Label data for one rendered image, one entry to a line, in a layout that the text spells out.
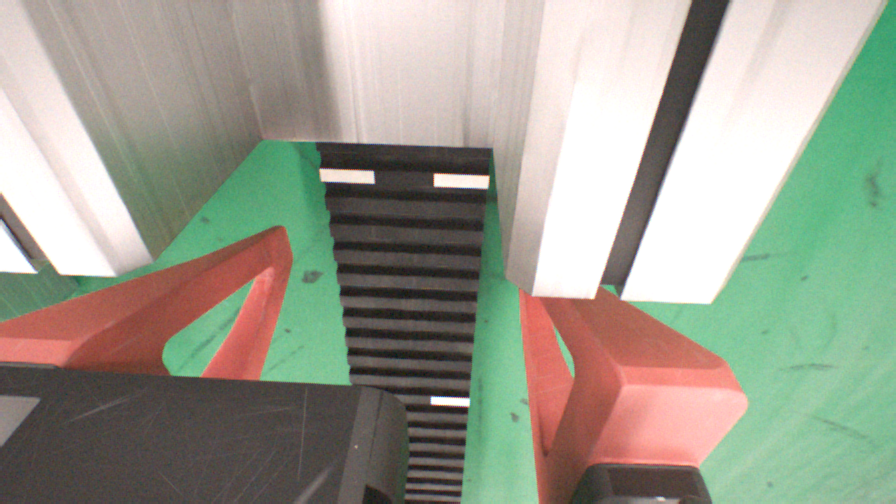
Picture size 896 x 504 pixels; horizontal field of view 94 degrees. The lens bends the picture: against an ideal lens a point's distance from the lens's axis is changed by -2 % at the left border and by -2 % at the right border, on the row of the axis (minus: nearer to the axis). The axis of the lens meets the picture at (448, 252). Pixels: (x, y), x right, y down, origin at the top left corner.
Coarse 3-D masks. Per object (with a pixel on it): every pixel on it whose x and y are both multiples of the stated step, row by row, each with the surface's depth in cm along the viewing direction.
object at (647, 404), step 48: (528, 336) 12; (576, 336) 8; (624, 336) 7; (672, 336) 7; (528, 384) 12; (576, 384) 8; (624, 384) 6; (672, 384) 6; (720, 384) 6; (576, 432) 8; (624, 432) 7; (672, 432) 7; (720, 432) 7; (576, 480) 8; (624, 480) 7; (672, 480) 7
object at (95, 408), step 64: (256, 256) 12; (64, 320) 7; (128, 320) 7; (192, 320) 9; (256, 320) 12; (0, 384) 6; (64, 384) 6; (128, 384) 6; (192, 384) 6; (256, 384) 6; (320, 384) 6; (0, 448) 5; (64, 448) 5; (128, 448) 5; (192, 448) 5; (256, 448) 5; (320, 448) 5; (384, 448) 5
